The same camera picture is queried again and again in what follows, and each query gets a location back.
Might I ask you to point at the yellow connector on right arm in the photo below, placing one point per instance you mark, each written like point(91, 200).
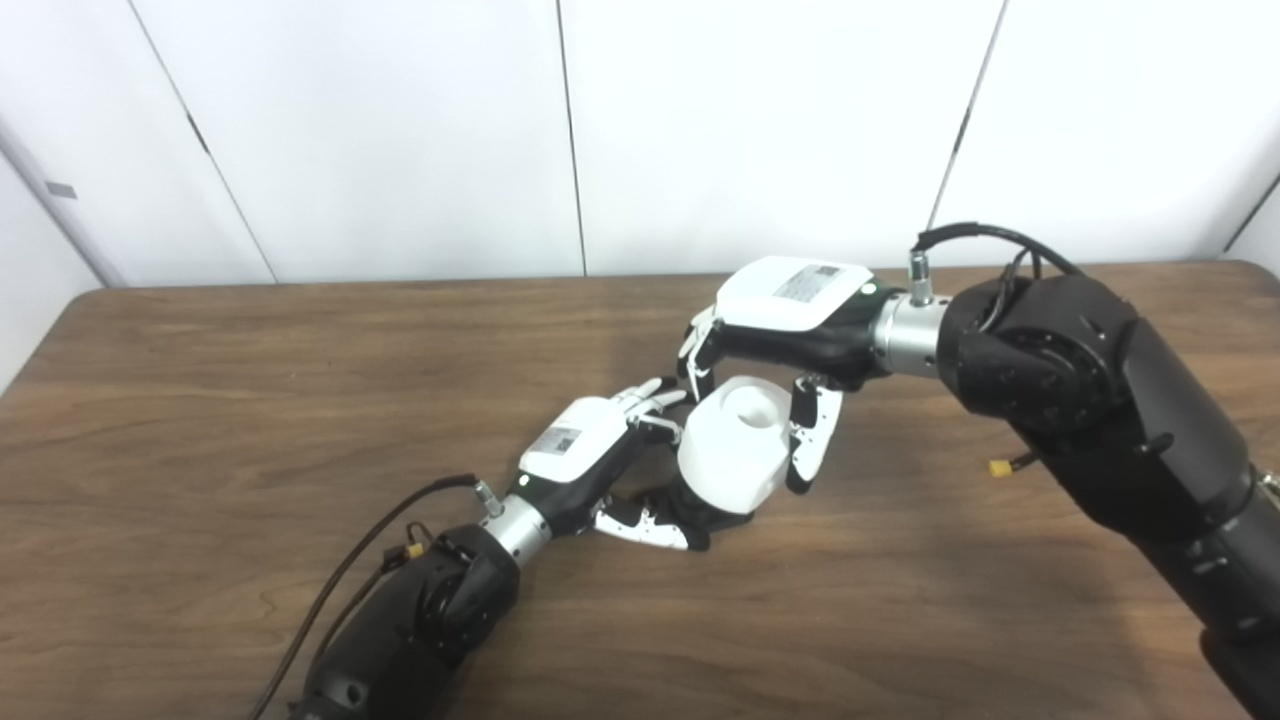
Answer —
point(1002, 467)

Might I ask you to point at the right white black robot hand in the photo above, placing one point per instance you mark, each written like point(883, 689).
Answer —
point(790, 310)

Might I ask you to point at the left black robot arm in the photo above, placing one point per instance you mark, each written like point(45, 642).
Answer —
point(430, 620)

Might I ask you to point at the dark wall panel hinge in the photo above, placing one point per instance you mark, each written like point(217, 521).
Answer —
point(197, 132)
point(962, 130)

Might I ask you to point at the grey wall label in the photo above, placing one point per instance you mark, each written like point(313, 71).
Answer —
point(61, 190)

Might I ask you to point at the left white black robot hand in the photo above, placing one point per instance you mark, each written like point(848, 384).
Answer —
point(575, 445)

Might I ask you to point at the round white cylinder piece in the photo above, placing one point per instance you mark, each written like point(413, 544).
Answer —
point(730, 455)

